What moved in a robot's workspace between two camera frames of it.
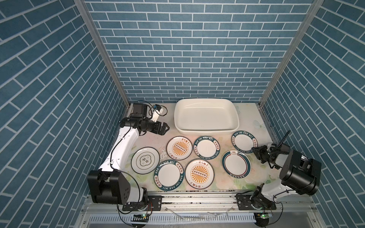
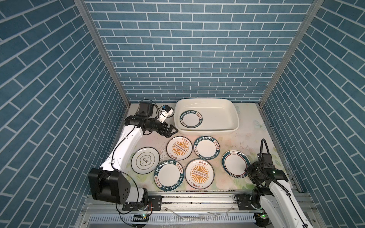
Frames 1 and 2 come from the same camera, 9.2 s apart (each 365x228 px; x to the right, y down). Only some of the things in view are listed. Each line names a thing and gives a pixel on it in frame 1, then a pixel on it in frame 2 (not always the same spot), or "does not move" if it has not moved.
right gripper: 259,152 -> 255,180
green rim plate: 168,175 does not move
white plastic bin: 206,116 does not move
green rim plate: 206,147 does not move
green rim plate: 244,141 -> 191,118
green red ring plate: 236,164 does not move
